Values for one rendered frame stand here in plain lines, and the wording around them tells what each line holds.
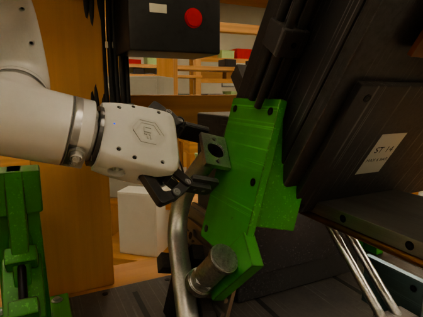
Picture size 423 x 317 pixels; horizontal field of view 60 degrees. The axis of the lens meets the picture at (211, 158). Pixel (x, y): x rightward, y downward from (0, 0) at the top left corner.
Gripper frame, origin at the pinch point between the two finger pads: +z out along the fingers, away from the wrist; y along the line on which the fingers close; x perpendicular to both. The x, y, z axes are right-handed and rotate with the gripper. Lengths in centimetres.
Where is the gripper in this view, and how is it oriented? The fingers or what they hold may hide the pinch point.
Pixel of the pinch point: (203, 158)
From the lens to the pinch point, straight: 51.9
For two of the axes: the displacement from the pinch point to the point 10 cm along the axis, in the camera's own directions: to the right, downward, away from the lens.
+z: 8.7, 1.8, 4.6
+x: -4.7, 5.7, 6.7
